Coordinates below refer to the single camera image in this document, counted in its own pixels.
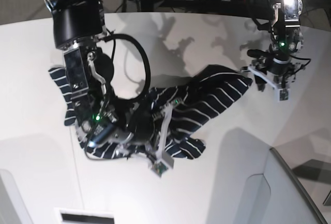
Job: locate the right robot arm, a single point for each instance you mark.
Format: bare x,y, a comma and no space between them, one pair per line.
101,119

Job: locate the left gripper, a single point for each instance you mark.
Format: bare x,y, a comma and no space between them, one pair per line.
274,64

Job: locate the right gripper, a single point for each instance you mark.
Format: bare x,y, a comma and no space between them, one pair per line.
143,138

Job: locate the navy white striped t-shirt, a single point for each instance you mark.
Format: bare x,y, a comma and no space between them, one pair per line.
204,97

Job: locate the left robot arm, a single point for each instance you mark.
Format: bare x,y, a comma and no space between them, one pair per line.
283,26

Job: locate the grey monitor edge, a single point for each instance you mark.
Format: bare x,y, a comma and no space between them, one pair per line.
299,187

